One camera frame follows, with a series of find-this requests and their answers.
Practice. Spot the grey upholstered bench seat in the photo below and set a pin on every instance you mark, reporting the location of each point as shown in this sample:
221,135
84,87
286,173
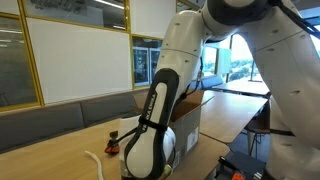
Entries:
50,125

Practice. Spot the orange and black tape measure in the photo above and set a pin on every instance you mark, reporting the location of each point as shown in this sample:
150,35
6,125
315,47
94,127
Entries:
111,148

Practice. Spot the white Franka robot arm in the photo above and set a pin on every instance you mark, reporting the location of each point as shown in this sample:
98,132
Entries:
283,66

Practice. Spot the brown cardboard shipping box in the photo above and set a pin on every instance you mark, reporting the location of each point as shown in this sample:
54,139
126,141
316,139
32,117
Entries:
190,123

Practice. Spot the dark chair with metal legs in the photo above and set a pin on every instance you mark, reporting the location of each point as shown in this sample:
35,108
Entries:
258,125

